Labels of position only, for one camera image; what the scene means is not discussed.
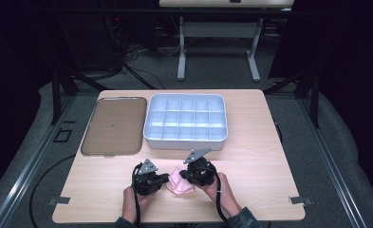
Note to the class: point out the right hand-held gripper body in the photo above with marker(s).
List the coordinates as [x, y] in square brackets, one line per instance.
[201, 172]

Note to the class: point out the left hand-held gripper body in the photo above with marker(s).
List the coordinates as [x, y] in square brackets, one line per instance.
[146, 183]

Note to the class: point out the pink sock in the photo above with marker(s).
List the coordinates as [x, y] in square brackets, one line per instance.
[179, 185]

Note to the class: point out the white divided storage box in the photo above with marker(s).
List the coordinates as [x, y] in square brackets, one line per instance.
[185, 122]

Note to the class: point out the person's left hand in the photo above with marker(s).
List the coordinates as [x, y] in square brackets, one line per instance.
[132, 205]

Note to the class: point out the person's right hand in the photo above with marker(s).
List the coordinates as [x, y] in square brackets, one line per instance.
[223, 196]

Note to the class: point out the brown translucent lid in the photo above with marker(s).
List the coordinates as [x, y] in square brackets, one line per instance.
[114, 126]

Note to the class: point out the grey tape piece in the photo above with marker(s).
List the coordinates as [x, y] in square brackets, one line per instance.
[60, 200]
[299, 200]

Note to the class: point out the black metal stand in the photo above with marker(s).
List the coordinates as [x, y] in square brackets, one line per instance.
[315, 95]
[57, 95]

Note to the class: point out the white desk with metal legs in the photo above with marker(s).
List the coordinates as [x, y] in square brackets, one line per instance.
[219, 30]

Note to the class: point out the aluminium floor rail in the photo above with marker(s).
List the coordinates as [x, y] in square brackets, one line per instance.
[332, 171]
[26, 171]

